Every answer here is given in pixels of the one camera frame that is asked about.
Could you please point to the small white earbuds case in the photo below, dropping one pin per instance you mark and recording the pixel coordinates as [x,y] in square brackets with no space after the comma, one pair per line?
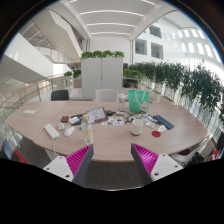
[61,126]

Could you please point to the white cabinet with plants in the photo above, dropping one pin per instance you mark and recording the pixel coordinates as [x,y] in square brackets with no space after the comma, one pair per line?
[100,71]

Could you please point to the sticker sheet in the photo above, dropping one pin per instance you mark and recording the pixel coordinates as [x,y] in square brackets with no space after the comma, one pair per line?
[113,121]

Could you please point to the white small box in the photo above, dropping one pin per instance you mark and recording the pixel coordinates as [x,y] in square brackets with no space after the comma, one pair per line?
[161,129]

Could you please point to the white chair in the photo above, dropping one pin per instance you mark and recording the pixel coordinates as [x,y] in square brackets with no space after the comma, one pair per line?
[106,95]

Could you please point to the white computer mouse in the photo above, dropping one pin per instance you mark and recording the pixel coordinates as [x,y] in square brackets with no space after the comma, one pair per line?
[68,131]

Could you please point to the dark blue smartphone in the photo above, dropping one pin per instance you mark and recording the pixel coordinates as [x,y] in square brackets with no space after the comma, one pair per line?
[164,122]

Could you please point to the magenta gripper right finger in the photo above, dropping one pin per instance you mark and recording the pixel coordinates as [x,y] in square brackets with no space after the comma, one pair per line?
[152,166]

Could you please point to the clear water bottle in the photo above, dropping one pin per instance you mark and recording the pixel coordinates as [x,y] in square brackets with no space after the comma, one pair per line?
[121,101]

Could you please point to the white paper note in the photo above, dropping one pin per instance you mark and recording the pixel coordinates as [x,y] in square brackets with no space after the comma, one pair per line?
[30,112]

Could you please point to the black chair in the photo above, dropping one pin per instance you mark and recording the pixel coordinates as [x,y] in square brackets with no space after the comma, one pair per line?
[59,95]

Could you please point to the red round coaster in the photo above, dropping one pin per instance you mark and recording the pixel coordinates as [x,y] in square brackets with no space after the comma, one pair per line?
[156,133]

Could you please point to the green plant hedge row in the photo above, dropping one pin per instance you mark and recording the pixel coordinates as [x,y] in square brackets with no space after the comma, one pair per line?
[193,83]

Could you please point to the white power strip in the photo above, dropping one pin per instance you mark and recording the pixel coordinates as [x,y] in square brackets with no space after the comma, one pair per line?
[51,131]

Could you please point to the white mug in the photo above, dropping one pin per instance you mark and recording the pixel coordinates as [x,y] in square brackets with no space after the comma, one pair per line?
[136,127]

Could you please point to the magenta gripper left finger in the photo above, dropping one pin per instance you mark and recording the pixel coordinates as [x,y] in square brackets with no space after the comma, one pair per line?
[72,167]

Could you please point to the green tote bag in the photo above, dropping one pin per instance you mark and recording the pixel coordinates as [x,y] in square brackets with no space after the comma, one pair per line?
[138,100]

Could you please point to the clear plastic bottle yellow label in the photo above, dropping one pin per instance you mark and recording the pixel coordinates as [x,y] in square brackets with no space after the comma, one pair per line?
[87,129]

